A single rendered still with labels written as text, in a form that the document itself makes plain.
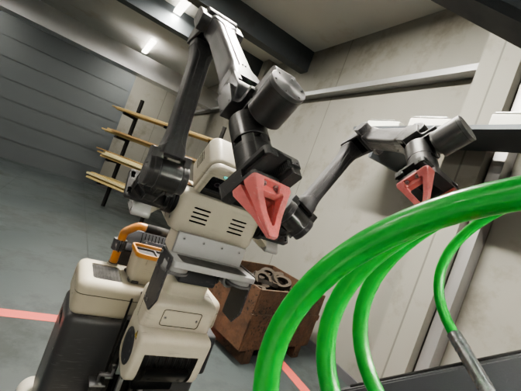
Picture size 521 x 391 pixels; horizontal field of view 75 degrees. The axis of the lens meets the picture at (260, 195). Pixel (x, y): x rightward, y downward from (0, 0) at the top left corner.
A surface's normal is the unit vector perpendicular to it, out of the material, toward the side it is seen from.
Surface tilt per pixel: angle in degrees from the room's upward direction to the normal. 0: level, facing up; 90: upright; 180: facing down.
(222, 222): 98
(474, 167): 90
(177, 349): 98
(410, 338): 90
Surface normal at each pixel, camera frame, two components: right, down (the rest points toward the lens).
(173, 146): 0.52, 0.04
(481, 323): -0.81, -0.31
